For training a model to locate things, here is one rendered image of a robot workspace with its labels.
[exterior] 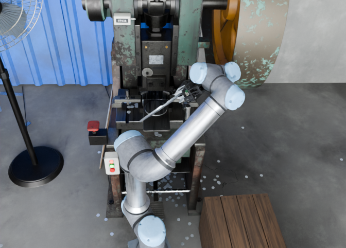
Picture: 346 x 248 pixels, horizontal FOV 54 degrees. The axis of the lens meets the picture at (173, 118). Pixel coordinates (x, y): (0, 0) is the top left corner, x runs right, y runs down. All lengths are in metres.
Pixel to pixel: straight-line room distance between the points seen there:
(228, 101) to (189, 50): 0.59
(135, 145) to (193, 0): 0.69
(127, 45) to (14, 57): 1.86
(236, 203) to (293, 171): 0.86
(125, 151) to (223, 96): 0.40
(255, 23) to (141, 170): 0.68
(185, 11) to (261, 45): 0.39
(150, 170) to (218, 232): 0.83
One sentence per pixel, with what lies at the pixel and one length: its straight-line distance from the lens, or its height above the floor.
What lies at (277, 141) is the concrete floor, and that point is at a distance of 2.93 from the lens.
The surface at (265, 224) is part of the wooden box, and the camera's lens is 1.99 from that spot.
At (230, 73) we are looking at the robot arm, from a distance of 1.26.
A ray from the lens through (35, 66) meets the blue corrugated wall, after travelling 3.31.
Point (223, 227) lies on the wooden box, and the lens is 1.92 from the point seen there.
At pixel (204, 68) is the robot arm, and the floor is 1.33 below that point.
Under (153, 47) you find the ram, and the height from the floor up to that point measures 1.14.
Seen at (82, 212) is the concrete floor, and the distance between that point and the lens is 2.40.
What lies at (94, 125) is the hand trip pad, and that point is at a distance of 1.81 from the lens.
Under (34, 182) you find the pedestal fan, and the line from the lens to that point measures 2.59.
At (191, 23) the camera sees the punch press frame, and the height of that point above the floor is 1.28.
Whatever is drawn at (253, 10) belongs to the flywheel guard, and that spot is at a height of 1.47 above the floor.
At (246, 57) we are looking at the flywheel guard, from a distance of 1.39.
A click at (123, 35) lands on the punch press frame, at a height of 1.22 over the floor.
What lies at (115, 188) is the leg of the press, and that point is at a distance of 2.10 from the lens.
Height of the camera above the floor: 1.99
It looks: 42 degrees down
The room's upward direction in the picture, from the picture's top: 3 degrees clockwise
